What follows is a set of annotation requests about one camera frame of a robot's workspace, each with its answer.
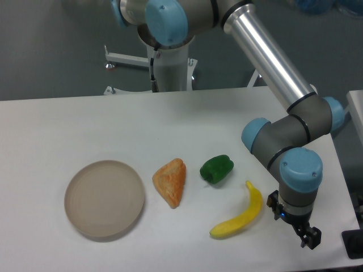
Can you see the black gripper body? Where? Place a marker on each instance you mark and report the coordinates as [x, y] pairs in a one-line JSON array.
[[298, 218]]

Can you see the green toy bell pepper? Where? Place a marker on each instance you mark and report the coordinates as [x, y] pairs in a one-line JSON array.
[[216, 169]]

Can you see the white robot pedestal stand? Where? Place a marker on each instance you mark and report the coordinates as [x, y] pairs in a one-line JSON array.
[[187, 68]]

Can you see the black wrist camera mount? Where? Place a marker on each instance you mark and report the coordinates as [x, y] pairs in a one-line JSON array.
[[273, 203]]

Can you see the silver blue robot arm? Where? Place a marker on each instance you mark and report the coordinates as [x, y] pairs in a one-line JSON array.
[[279, 146]]

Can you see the orange toy croissant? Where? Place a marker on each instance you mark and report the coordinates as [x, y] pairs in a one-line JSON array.
[[169, 182]]

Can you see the yellow toy banana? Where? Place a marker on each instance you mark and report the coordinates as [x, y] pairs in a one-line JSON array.
[[234, 225]]

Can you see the beige round plate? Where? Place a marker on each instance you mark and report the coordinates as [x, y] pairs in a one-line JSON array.
[[104, 200]]

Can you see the black device at right edge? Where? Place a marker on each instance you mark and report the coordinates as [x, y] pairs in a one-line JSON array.
[[353, 243]]

